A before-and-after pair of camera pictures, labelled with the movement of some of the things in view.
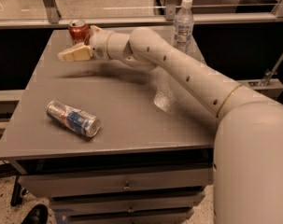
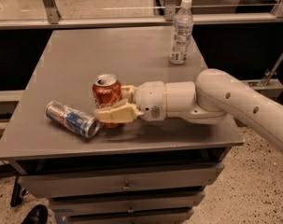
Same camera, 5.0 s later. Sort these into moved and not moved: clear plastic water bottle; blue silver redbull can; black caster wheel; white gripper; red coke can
Moved: red coke can; white gripper
Not moved: clear plastic water bottle; blue silver redbull can; black caster wheel
